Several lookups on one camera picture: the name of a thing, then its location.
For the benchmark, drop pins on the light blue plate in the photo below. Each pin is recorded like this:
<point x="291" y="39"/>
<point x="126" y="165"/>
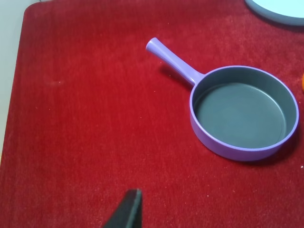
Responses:
<point x="287" y="12"/>

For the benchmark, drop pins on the red velvet table cloth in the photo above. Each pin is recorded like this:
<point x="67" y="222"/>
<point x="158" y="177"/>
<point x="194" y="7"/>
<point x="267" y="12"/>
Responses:
<point x="93" y="114"/>

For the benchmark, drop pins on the orange fruit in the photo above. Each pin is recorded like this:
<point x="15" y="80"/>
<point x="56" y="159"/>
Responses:
<point x="302" y="83"/>

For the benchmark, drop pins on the purple toy frying pan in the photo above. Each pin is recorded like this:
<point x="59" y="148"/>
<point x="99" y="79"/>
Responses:
<point x="240" y="113"/>

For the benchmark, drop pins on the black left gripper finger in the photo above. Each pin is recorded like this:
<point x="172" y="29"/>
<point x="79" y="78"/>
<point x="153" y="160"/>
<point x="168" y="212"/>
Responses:
<point x="128" y="214"/>

